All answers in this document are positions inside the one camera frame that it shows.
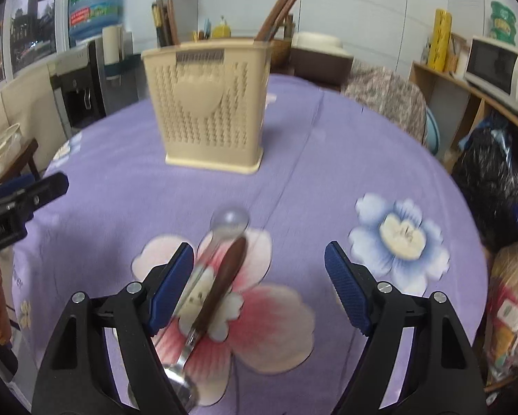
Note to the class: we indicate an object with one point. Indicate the window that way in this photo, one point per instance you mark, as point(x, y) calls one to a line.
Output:
point(29, 21)

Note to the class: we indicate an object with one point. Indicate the white microwave oven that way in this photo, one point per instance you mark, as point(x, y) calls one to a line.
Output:
point(492, 65)

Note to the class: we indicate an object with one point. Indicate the wicker basket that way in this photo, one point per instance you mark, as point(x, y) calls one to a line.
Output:
point(280, 54)

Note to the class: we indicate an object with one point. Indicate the colourful plastic bag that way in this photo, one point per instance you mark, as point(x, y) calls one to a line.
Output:
point(514, 311)

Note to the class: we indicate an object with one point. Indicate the glass jar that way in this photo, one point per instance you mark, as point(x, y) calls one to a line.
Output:
point(457, 54)

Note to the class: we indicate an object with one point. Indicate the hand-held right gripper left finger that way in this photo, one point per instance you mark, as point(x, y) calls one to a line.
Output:
point(172, 285)

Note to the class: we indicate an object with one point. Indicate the black plastic bag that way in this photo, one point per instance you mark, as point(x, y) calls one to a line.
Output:
point(492, 177)

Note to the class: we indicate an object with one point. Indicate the clear plastic spoon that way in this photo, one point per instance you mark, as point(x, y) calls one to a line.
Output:
point(230, 220)

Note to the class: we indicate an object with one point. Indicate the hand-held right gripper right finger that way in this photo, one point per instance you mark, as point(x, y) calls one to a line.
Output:
point(345, 289)

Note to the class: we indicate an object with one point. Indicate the chair with floral cover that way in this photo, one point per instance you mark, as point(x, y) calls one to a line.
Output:
point(388, 95)

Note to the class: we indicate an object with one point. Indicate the dark wooden stool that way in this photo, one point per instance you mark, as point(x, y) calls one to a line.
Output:
point(23, 155)

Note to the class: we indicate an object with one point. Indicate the yellow soap bottle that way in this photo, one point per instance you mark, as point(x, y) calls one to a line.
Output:
point(221, 30)

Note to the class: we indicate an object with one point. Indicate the blue water jug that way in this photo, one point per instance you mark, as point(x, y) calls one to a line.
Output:
point(94, 4)

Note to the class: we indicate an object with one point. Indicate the white plastic item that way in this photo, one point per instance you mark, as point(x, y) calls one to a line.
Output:
point(1, 142)

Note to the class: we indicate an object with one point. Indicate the wooden shelf unit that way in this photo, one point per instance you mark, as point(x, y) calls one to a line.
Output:
point(440, 103)

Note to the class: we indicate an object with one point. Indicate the brown and cream rice cooker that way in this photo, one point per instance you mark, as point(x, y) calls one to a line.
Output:
point(319, 58)

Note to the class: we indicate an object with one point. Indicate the water dispenser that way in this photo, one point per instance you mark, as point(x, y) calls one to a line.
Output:
point(81, 90)

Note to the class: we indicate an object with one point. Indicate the stack of green noodle cups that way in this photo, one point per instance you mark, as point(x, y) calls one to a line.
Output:
point(503, 24)

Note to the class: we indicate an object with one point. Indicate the yellow roll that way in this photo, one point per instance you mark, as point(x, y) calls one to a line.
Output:
point(439, 39)

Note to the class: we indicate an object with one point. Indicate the cream plastic utensil holder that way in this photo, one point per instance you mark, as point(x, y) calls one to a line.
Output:
point(207, 112)

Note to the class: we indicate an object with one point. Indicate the wooden faucet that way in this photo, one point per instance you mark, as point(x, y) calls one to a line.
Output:
point(290, 26)

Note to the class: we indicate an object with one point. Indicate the purple floral tablecloth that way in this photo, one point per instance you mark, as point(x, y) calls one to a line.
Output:
point(328, 147)

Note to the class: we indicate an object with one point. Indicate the person's left hand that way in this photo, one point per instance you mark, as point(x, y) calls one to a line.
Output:
point(1, 311)

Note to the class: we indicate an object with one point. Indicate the white paper cup stack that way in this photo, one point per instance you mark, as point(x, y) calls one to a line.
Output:
point(111, 47)

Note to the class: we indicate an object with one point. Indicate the blue basin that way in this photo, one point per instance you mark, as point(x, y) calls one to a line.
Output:
point(435, 132)

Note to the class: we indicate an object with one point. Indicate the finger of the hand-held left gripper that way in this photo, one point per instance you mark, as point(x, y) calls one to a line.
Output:
point(8, 185)
point(42, 190)

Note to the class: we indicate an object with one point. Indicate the black gold-tipped chopstick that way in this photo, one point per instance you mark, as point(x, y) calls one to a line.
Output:
point(156, 21)

